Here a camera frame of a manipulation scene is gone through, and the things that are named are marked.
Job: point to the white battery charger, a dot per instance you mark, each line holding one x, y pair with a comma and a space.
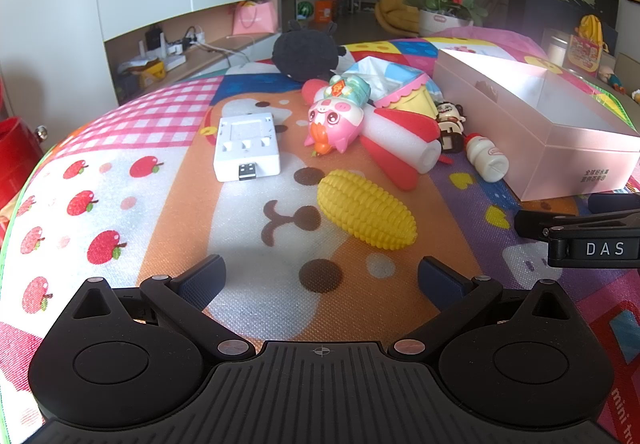
245, 143

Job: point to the white cylindrical appliance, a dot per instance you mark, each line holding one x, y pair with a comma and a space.
555, 46

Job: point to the colourful cartoon play mat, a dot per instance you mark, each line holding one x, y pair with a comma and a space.
150, 224

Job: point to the small white toy bottle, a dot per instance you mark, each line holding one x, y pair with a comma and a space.
485, 158

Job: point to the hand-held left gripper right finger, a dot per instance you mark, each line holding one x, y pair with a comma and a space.
440, 281

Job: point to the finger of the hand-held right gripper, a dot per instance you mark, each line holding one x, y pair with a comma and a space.
615, 204
537, 224

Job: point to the red box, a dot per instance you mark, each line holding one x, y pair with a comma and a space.
17, 158

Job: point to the black plush toy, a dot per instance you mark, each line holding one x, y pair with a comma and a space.
305, 48

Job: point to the blue tissue pack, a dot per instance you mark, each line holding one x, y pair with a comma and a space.
390, 73

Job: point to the pink cardboard box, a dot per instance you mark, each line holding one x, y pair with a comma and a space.
530, 98

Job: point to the pink pig toy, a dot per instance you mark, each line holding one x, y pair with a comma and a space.
330, 118

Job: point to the pink gift bag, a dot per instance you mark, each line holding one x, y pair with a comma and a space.
255, 18

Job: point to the orange bag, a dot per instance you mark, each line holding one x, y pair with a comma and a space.
325, 11

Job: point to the yellow box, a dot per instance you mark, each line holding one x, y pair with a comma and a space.
152, 73

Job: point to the red and white foam rocket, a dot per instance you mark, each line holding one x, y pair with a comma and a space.
400, 138

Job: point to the watermelon pattern ball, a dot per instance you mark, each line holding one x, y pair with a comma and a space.
305, 9

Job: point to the small panda figurine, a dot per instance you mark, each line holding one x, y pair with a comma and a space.
450, 128

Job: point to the black router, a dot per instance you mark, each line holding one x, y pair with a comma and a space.
154, 41

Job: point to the white power strip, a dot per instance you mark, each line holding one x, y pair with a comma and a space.
192, 41

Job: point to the white and wood wall cabinet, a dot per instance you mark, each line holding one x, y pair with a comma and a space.
150, 3

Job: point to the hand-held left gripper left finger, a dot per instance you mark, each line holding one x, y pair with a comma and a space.
202, 281

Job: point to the yellow toy corn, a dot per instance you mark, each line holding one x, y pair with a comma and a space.
365, 209

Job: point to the yellow backpack toy pack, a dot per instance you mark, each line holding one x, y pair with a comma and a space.
587, 48

